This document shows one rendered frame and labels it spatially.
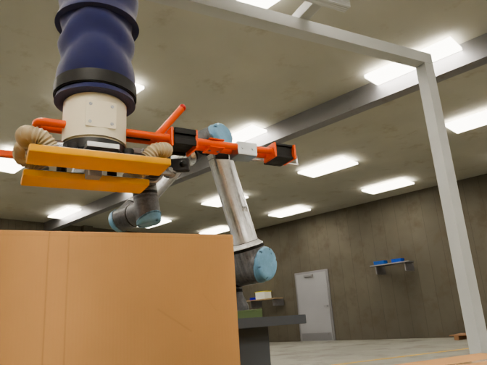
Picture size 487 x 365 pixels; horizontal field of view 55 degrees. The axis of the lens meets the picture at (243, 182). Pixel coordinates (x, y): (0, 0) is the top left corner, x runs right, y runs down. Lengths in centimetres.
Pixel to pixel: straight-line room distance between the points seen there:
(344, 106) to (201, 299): 643
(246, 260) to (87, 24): 117
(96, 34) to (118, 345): 81
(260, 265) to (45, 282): 116
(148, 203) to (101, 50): 61
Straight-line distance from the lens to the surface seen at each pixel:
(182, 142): 138
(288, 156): 157
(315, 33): 435
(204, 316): 114
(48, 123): 133
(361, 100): 728
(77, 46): 139
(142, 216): 172
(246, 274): 209
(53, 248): 108
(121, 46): 142
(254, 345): 218
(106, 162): 122
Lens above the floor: 74
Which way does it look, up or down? 16 degrees up
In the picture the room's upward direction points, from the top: 4 degrees counter-clockwise
